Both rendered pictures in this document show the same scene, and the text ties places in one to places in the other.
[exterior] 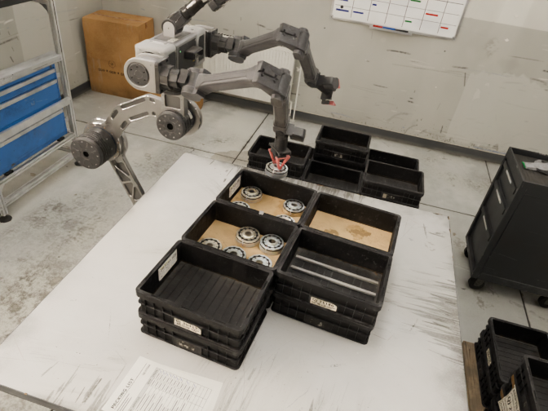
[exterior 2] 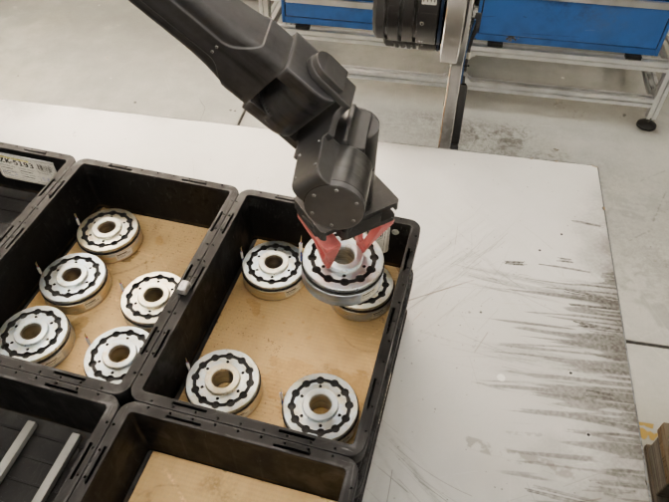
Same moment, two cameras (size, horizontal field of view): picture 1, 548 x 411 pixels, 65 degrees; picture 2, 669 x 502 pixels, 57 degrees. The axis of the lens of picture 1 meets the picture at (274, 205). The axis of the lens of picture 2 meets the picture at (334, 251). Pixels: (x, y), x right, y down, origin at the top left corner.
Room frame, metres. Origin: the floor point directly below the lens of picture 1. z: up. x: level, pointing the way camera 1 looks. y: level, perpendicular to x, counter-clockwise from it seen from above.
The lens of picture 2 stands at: (1.69, -0.50, 1.61)
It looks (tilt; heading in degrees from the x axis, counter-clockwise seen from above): 48 degrees down; 90
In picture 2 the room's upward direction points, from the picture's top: straight up
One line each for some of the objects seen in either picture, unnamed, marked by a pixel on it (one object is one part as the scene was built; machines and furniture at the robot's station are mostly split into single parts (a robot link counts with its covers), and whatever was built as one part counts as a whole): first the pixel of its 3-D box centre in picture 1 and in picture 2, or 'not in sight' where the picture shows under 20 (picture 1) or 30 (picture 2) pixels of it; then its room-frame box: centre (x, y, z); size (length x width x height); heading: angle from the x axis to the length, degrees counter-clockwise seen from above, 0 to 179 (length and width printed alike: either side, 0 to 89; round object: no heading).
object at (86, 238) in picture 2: (209, 245); (108, 229); (1.31, 0.24, 0.86); 0.10 x 0.10 x 0.01
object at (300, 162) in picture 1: (276, 176); not in sight; (2.69, 0.01, 0.37); 0.40 x 0.30 x 0.45; 79
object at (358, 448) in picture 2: (267, 196); (292, 304); (1.63, 0.03, 0.92); 0.40 x 0.30 x 0.02; 74
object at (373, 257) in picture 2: (276, 167); (342, 259); (1.70, 0.01, 1.04); 0.10 x 0.10 x 0.01
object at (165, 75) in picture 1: (170, 77); not in sight; (1.56, 0.45, 1.45); 0.09 x 0.08 x 0.12; 169
